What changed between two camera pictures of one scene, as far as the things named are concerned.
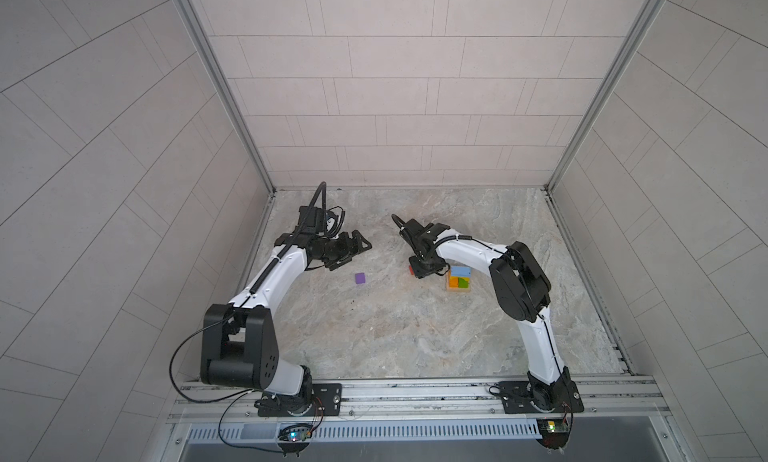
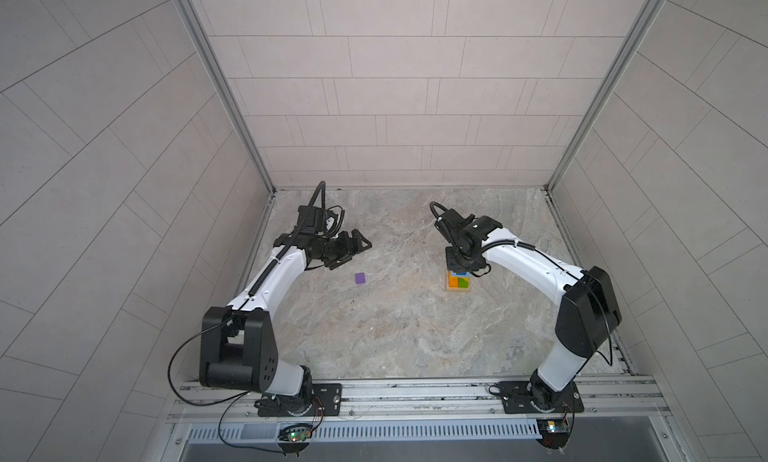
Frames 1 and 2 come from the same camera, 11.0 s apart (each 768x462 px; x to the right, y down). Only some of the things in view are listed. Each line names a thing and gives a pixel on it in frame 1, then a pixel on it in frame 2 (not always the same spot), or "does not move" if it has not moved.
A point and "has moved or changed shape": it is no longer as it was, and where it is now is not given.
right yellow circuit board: [553, 432] does not move
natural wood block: [461, 271] has moved or changed shape
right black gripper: [412, 261] to [475, 266]
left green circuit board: [295, 432] does not move
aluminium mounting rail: [603, 399] does not move
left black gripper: [343, 251] does not move
